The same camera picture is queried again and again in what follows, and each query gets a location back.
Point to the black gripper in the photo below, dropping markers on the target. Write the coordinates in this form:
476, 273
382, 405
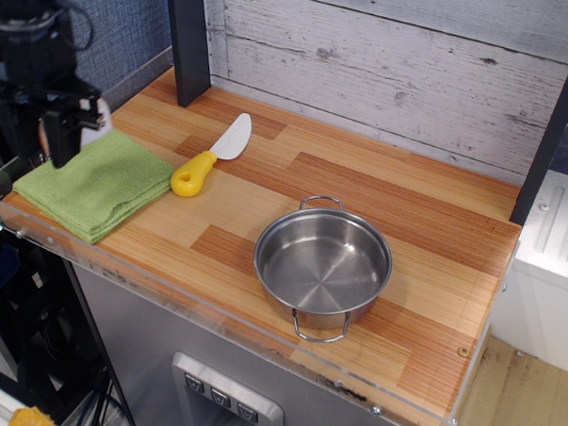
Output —
38, 58

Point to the small steel pot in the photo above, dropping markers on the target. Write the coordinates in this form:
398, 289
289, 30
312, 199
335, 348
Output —
322, 268

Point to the white orange toy sushi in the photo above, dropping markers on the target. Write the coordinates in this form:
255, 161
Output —
104, 115

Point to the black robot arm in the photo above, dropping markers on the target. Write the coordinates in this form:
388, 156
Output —
44, 105

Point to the green folded cloth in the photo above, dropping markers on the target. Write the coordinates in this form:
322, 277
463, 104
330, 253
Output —
109, 180

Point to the steel cabinet with dispenser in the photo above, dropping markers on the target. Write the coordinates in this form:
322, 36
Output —
141, 337

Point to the yellow object bottom left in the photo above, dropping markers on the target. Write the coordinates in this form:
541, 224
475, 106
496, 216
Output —
28, 416

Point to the white metal side unit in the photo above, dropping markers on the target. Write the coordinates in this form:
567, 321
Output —
531, 309

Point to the black crate with cables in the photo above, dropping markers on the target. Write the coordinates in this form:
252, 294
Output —
25, 138

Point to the yellow handled toy knife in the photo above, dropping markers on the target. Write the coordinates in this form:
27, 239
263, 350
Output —
188, 179

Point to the dark left frame post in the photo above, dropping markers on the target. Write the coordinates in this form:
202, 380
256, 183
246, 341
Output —
189, 48

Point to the dark frame post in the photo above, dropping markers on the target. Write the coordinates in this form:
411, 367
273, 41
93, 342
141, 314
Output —
541, 162
189, 48

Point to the dark right frame post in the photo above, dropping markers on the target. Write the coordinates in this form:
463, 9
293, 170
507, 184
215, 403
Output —
541, 162

